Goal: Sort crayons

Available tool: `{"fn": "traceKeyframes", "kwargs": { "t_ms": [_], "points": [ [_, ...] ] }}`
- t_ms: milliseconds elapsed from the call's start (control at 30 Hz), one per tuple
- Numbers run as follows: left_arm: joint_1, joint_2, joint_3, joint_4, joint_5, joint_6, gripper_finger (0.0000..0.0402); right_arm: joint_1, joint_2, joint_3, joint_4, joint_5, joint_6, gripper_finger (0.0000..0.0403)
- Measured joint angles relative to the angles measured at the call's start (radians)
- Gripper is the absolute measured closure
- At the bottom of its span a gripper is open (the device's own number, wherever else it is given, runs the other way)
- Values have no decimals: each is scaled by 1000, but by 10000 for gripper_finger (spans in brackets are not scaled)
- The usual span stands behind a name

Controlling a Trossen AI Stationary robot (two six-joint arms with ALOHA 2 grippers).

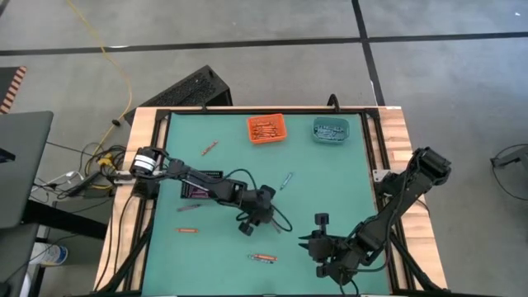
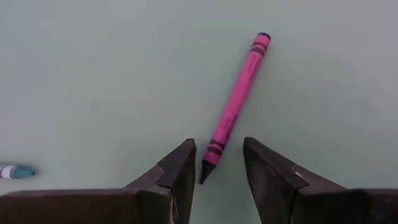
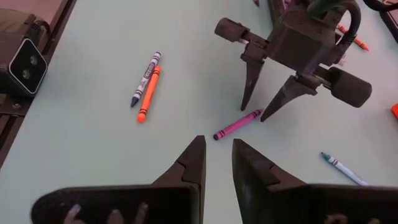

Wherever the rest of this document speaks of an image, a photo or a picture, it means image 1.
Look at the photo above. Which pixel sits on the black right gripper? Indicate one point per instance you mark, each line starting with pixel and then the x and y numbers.
pixel 326 247

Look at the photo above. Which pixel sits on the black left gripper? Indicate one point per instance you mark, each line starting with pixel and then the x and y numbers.
pixel 260 206

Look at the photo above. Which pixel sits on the purple crayon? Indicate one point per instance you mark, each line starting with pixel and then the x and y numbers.
pixel 189 207
pixel 197 194

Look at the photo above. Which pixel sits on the black mesh basket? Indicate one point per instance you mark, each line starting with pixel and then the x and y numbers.
pixel 185 187

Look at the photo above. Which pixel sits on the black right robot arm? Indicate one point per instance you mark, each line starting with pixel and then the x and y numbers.
pixel 396 206

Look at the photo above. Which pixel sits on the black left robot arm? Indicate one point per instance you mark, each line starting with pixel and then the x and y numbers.
pixel 198 179

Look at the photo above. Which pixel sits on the blue green crayon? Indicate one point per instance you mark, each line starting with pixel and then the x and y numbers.
pixel 257 260

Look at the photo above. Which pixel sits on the teal table mat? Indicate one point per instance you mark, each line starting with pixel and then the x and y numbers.
pixel 231 272

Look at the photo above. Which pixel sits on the orange mesh basket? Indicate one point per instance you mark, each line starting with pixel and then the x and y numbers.
pixel 282 138

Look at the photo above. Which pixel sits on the teal plastic bin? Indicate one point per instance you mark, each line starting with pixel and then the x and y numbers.
pixel 346 123

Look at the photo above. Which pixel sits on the black hook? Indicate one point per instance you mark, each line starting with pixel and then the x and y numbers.
pixel 333 96

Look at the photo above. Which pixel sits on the black perforated computer case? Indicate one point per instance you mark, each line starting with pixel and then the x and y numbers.
pixel 185 86

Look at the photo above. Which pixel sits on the long black floor tape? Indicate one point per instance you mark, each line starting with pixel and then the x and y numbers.
pixel 247 43

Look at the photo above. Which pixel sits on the small black floor puck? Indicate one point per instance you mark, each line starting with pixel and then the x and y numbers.
pixel 116 122

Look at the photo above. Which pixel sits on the short black floor tape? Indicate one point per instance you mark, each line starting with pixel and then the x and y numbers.
pixel 367 49

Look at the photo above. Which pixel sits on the white plastic container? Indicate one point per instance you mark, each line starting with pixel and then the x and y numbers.
pixel 51 255

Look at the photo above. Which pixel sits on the grey side table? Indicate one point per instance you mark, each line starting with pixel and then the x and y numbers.
pixel 20 165

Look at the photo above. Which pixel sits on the grey cabinet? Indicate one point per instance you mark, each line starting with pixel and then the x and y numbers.
pixel 14 264

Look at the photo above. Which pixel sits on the striped hazard floor mat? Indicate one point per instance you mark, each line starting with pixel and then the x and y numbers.
pixel 6 82

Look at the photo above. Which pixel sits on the black metal table frame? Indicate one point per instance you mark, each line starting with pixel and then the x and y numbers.
pixel 370 113

